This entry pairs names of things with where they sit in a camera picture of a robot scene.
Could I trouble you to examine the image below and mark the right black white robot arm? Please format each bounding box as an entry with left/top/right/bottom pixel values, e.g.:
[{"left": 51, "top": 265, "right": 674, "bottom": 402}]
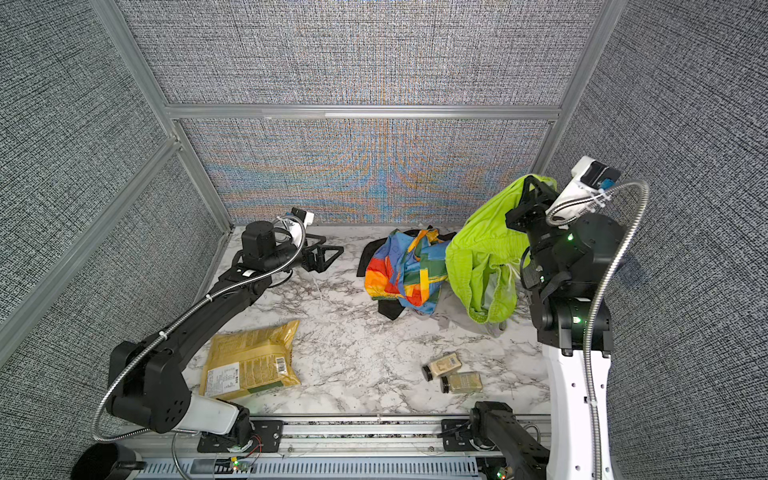
[{"left": 470, "top": 156, "right": 624, "bottom": 479}]

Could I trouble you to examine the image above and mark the aluminium front rail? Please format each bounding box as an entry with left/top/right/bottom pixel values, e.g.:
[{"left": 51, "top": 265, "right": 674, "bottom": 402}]
[{"left": 116, "top": 415, "right": 553, "bottom": 463}]

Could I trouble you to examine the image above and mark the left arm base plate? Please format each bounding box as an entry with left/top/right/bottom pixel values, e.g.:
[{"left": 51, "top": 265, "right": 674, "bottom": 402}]
[{"left": 197, "top": 419, "right": 284, "bottom": 455}]

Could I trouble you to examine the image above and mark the rainbow multicolour cloth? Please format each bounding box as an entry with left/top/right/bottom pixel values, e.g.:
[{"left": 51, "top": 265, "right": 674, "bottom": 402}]
[{"left": 364, "top": 227, "right": 451, "bottom": 316}]

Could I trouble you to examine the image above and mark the upper small spice jar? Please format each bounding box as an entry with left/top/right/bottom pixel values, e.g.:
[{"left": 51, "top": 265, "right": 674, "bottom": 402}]
[{"left": 421, "top": 352, "right": 462, "bottom": 381}]

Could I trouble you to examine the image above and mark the lime green cloth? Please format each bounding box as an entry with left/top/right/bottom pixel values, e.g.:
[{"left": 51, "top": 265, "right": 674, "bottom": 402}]
[{"left": 446, "top": 175, "right": 530, "bottom": 324}]

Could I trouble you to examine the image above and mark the small spice jar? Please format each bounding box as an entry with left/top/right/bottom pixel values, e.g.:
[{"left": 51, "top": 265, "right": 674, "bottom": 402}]
[
  {"left": 421, "top": 352, "right": 462, "bottom": 381},
  {"left": 440, "top": 372, "right": 483, "bottom": 394}
]

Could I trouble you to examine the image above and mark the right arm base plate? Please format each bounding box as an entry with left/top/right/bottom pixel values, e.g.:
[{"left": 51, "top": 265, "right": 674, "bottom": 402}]
[{"left": 437, "top": 419, "right": 479, "bottom": 452}]

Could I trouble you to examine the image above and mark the yellow snack bag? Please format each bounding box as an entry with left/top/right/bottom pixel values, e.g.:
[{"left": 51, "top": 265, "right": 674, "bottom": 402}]
[{"left": 199, "top": 320, "right": 300, "bottom": 401}]

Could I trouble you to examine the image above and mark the white slotted cable duct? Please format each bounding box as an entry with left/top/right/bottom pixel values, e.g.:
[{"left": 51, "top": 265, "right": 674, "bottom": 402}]
[{"left": 138, "top": 457, "right": 484, "bottom": 479}]

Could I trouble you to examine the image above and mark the grey cloth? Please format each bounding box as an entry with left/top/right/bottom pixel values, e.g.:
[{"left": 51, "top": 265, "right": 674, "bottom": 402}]
[{"left": 432, "top": 281, "right": 531, "bottom": 338}]

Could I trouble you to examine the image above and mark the lower small spice jar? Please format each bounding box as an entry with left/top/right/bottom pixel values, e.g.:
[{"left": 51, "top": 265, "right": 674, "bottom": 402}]
[{"left": 440, "top": 372, "right": 483, "bottom": 394}]

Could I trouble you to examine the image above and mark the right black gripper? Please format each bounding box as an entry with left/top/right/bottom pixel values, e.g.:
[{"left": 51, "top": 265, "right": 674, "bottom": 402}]
[{"left": 509, "top": 175, "right": 582, "bottom": 293}]

